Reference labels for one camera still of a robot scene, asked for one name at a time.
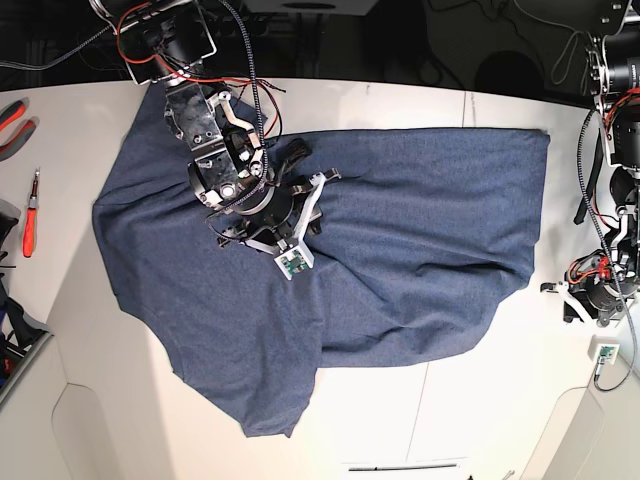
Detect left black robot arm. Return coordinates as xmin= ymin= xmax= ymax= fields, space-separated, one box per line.
xmin=540 ymin=1 xmax=639 ymax=328

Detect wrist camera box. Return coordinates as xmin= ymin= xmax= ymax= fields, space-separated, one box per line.
xmin=274 ymin=243 xmax=315 ymax=280
xmin=588 ymin=336 xmax=620 ymax=365

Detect orange handled pliers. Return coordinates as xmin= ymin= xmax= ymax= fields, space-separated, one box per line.
xmin=1 ymin=99 xmax=37 ymax=162

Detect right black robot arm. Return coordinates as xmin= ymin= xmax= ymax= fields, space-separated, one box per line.
xmin=90 ymin=1 xmax=340 ymax=271

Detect braided right arm cable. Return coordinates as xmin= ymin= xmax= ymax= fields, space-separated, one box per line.
xmin=0 ymin=0 xmax=271 ymax=201

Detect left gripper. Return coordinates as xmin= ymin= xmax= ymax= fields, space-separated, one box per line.
xmin=540 ymin=280 xmax=639 ymax=328

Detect white vent panel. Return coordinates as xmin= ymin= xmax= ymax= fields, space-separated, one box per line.
xmin=340 ymin=459 xmax=474 ymax=480

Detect dark blue t-shirt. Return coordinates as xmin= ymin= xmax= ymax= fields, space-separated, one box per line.
xmin=92 ymin=87 xmax=550 ymax=437

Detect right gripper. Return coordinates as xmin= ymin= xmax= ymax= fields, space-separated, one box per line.
xmin=216 ymin=169 xmax=341 ymax=256

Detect braided camera cable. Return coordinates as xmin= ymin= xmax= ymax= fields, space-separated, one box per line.
xmin=577 ymin=109 xmax=640 ymax=394

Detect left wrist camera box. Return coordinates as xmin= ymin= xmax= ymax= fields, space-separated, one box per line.
xmin=588 ymin=336 xmax=620 ymax=365

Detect orange handled screwdriver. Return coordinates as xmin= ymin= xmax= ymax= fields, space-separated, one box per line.
xmin=22 ymin=168 xmax=40 ymax=258

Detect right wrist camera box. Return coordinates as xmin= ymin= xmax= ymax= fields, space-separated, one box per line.
xmin=274 ymin=243 xmax=315 ymax=280

